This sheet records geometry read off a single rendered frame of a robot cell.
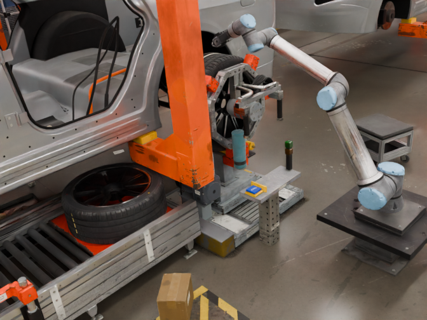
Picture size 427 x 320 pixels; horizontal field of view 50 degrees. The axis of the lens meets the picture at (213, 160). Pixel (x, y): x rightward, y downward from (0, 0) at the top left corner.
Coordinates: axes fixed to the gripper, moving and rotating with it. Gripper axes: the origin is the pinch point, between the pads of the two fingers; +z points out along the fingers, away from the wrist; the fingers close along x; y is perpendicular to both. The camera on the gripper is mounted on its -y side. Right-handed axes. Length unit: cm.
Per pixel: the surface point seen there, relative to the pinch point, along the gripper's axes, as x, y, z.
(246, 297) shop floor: -138, -78, -8
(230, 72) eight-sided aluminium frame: -20.6, -4.0, -6.8
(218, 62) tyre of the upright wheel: -11.5, -4.3, -1.4
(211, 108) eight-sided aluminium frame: -34.0, -25.9, 0.5
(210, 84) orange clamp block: -20.9, -23.0, -6.3
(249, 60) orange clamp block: -20.5, 17.8, -4.4
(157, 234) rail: -83, -91, 23
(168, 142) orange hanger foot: -39, -55, 18
